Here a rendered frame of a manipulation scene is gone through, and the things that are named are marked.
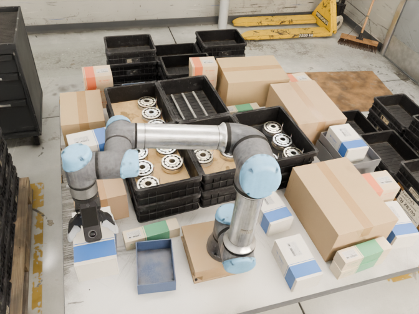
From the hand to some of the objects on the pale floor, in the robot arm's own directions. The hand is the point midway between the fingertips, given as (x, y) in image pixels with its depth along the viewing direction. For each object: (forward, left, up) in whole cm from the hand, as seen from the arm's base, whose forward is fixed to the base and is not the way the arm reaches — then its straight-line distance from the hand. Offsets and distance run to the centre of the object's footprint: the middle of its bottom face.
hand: (94, 239), depth 121 cm
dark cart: (-198, -92, -108) cm, 243 cm away
